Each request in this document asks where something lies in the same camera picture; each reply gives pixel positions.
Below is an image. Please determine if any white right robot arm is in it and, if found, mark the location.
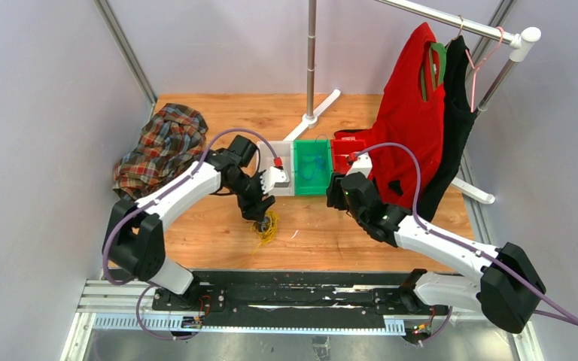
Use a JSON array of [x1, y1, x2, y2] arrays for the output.
[[326, 172, 546, 334]]

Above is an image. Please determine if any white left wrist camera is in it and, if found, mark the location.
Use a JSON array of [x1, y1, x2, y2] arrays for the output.
[[260, 166, 294, 196]]

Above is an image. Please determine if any green hanger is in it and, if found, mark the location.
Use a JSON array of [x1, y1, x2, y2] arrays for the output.
[[420, 42, 446, 102]]

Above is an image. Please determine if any silver clothes rack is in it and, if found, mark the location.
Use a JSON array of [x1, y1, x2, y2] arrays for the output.
[[282, 0, 543, 205]]

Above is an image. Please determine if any white plastic bin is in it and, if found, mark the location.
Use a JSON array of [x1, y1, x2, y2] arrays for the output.
[[257, 141, 295, 197]]

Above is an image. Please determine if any plaid shirt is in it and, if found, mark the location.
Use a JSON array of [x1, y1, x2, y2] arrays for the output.
[[112, 103, 208, 201]]

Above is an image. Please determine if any green plastic bin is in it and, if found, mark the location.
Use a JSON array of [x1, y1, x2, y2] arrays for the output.
[[293, 138, 333, 196]]

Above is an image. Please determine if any pink hanger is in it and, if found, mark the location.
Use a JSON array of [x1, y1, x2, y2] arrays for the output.
[[464, 26, 504, 114]]

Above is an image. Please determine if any black garment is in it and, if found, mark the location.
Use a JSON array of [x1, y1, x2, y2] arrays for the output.
[[417, 35, 476, 222]]

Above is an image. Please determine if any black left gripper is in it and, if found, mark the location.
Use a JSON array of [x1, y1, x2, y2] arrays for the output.
[[227, 171, 276, 222]]

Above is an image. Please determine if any yellow cable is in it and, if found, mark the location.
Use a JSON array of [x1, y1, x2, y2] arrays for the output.
[[250, 210, 281, 255]]

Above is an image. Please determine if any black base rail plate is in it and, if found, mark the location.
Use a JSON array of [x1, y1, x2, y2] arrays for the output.
[[151, 270, 448, 330]]

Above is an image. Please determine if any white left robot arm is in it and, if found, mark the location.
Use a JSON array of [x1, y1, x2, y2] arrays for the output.
[[102, 129, 287, 311]]

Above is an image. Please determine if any red plastic bin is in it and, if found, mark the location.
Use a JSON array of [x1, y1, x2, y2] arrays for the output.
[[330, 137, 367, 174]]

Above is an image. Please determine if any red sweater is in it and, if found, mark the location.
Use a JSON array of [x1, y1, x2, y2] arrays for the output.
[[333, 22, 447, 211]]

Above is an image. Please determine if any aluminium frame rail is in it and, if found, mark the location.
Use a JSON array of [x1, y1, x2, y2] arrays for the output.
[[61, 271, 544, 360]]

